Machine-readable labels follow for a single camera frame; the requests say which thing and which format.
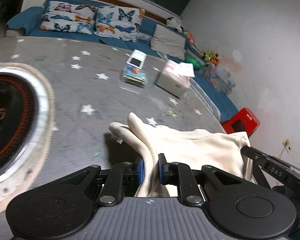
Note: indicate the cream white garment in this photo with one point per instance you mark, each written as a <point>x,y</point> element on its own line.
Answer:
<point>194,148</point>

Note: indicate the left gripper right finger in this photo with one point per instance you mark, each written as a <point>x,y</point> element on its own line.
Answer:
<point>168,172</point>

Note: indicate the left butterfly pillow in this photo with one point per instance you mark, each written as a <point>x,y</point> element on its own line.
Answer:
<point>69,18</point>

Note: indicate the green bowl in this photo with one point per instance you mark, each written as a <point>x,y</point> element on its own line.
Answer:
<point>196,63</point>

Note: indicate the yellow black plush toy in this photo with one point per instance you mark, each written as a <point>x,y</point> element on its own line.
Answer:
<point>210,56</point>

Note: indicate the clear plastic toy bin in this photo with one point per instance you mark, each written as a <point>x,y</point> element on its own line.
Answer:
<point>219,78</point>

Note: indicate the black white plush toy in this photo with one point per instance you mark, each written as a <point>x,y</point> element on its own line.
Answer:
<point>173,24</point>

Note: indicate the right butterfly pillow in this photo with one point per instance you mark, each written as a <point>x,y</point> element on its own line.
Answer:
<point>121,23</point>

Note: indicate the wall power socket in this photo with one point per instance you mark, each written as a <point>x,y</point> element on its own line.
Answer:
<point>287,145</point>

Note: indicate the butterfly pillow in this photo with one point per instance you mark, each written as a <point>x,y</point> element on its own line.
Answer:
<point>121,23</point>
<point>69,18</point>

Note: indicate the red plastic stool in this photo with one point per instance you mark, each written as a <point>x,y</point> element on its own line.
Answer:
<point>243,121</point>

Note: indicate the grey cushion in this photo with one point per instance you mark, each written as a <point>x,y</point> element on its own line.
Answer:
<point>168,41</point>

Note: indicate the blue sectional sofa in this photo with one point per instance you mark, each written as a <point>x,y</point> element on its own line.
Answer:
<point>30,20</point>

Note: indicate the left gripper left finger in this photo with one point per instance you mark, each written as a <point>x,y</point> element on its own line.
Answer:
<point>134,172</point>

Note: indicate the white tissue box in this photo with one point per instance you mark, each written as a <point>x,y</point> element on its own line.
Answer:
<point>175,77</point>

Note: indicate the orange plush toy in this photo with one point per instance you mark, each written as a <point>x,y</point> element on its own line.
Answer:
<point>190,37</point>

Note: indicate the round table heater inset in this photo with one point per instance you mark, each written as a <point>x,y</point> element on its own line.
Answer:
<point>27,114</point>

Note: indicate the white phone box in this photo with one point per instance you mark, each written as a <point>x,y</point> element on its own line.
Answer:
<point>136,59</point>

